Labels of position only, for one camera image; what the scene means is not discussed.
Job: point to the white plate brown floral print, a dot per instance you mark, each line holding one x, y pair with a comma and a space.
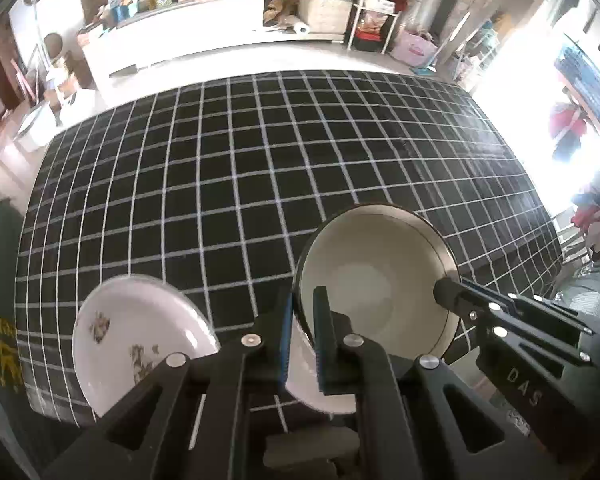
130, 320

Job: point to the red hanging garment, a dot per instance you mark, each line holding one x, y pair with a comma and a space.
567, 127

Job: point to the beige storage basket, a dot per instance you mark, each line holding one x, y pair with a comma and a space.
325, 15

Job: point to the white storage box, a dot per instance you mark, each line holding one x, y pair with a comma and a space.
32, 127

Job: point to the patterned bowl dark rim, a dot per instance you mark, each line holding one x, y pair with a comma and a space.
380, 270

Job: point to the clear plastic drawer tower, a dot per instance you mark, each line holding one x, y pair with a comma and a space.
475, 55

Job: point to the flat screen television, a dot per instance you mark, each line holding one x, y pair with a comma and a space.
587, 77

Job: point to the dark green printed chair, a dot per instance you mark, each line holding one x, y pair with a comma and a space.
5, 285

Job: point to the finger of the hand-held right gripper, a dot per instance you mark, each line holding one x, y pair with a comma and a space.
450, 292
555, 316

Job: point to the grey textured rug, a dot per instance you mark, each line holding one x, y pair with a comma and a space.
582, 295

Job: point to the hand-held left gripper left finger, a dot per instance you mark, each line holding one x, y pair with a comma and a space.
284, 355

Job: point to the white television cabinet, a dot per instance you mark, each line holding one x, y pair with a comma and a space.
195, 25

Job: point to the white standing fan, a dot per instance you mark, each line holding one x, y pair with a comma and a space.
53, 44

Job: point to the paper towel roll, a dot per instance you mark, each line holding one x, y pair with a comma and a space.
299, 28

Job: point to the black white checkered tablecloth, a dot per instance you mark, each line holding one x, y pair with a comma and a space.
230, 160

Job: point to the pink plastic basket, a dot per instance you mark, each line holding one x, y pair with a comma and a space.
412, 49

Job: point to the pile of colourful clothes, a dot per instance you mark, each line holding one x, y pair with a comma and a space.
597, 210

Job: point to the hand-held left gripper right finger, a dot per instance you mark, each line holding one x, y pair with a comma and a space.
322, 340

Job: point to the white shelf rack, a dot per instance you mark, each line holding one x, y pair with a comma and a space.
377, 5

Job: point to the teal box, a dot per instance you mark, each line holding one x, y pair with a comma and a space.
122, 10

